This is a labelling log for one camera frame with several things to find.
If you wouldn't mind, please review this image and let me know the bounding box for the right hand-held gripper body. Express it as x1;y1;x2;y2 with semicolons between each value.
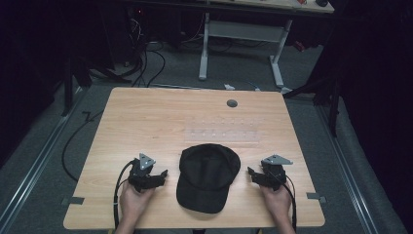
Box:
259;154;294;192

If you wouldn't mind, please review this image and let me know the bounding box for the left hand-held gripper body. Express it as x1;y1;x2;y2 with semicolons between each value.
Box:
128;152;158;193

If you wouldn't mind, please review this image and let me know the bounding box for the black baseball cap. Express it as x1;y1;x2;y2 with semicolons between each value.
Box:
175;142;242;215

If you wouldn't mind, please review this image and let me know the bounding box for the person's right hand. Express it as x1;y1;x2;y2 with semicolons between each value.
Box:
260;183;292;222

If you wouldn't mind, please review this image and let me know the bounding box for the person's left hand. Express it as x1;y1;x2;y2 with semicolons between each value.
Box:
118;182;156;225

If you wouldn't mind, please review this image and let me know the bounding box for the grey tape piece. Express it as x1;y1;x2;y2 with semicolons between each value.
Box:
60;196;86;207
305;191;327;205

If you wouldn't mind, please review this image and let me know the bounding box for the clear plastic tray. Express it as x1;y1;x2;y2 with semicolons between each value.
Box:
184;116;265;144

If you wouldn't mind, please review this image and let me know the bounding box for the black metal stand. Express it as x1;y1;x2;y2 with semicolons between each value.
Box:
282;76;343;138
59;53;132;118

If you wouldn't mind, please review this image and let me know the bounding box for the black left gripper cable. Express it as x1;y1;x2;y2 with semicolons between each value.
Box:
112;159;136;230

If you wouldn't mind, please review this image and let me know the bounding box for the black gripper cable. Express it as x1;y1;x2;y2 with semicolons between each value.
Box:
282;180;298;232
112;159;136;230

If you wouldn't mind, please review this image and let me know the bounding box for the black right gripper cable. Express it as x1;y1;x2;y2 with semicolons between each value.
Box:
282;180;298;232

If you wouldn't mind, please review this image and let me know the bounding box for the metal floor rail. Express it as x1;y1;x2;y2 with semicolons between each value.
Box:
315;102;380;234
0;87;90;234

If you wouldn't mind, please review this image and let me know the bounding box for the black floor cable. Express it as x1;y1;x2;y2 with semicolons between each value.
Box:
60;109;105;183

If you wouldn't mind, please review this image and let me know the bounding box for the bundle of black cables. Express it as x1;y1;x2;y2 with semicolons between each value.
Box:
128;14;168;89

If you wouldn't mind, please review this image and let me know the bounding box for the white desk frame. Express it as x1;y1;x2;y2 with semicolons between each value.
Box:
198;0;336;96

